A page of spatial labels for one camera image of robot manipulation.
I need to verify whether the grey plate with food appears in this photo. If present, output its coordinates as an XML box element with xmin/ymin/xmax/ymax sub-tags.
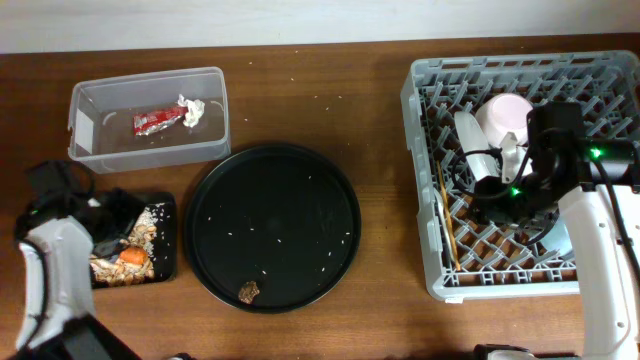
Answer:
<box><xmin>454</xmin><ymin>111</ymin><xmax>499</xmax><ymax>180</ymax></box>

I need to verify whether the grey dishwasher rack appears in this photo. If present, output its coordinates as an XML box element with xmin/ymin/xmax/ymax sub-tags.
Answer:
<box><xmin>400</xmin><ymin>51</ymin><xmax>639</xmax><ymax>303</ymax></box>

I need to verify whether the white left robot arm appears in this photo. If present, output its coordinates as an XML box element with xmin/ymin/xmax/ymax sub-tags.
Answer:
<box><xmin>13</xmin><ymin>188</ymin><xmax>146</xmax><ymax>359</ymax></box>

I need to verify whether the round black tray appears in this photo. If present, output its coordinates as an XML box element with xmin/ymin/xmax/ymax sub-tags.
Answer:
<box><xmin>183</xmin><ymin>144</ymin><xmax>362</xmax><ymax>314</ymax></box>

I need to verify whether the white plastic fork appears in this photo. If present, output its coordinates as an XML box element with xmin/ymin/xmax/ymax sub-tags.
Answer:
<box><xmin>434</xmin><ymin>192</ymin><xmax>456</xmax><ymax>270</ymax></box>

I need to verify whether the red snack wrapper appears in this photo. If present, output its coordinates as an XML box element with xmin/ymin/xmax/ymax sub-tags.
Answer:
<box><xmin>133</xmin><ymin>106</ymin><xmax>187</xmax><ymax>136</ymax></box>

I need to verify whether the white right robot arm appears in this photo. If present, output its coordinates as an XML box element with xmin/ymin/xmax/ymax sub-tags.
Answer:
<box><xmin>472</xmin><ymin>136</ymin><xmax>639</xmax><ymax>359</ymax></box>

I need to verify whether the blue plastic cup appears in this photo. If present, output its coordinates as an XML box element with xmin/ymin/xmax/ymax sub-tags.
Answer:
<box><xmin>539</xmin><ymin>218</ymin><xmax>575</xmax><ymax>261</ymax></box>

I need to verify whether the wooden chopstick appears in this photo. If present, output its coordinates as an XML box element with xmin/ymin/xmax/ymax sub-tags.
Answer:
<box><xmin>436</xmin><ymin>162</ymin><xmax>461</xmax><ymax>271</ymax></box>

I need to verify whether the orange carrot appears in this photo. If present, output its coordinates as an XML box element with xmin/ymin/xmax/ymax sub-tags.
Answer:
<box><xmin>119</xmin><ymin>247</ymin><xmax>148</xmax><ymax>266</ymax></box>

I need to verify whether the clear plastic bin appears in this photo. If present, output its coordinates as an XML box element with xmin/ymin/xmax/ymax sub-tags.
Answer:
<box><xmin>68</xmin><ymin>67</ymin><xmax>231</xmax><ymax>173</ymax></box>

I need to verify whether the black rectangular tray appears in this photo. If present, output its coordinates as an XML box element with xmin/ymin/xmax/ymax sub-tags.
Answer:
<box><xmin>89</xmin><ymin>191</ymin><xmax>179</xmax><ymax>290</ymax></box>

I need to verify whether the rice and peanut shell pile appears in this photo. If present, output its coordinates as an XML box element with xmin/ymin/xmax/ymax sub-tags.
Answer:
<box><xmin>89</xmin><ymin>202</ymin><xmax>174</xmax><ymax>288</ymax></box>

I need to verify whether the white tissue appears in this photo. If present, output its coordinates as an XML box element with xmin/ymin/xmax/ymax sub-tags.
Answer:
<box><xmin>177</xmin><ymin>94</ymin><xmax>205</xmax><ymax>128</ymax></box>

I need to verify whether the brown food scrap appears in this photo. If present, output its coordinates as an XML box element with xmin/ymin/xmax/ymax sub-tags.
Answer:
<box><xmin>238</xmin><ymin>281</ymin><xmax>260</xmax><ymax>305</ymax></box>

